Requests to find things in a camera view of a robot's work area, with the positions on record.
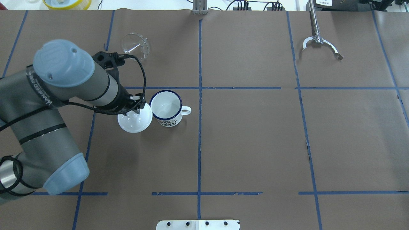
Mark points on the clear glass funnel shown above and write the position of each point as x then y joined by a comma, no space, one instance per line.
137,45

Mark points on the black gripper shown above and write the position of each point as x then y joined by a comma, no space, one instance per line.
123,97

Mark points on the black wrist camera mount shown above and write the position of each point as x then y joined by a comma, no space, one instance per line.
110,63

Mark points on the white ceramic lid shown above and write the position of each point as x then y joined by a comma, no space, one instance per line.
135,122

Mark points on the white enamel mug blue rim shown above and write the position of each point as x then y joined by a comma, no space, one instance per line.
167,108

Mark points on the green handled reacher grabber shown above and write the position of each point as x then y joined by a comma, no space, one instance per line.
316,37

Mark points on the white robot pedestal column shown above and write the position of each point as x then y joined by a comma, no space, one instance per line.
217,224

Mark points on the brown paper table cover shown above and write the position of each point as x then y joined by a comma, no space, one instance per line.
278,138

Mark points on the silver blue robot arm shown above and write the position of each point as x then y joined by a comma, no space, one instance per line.
61,74

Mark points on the yellow rimmed bowl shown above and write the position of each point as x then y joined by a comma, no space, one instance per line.
67,4

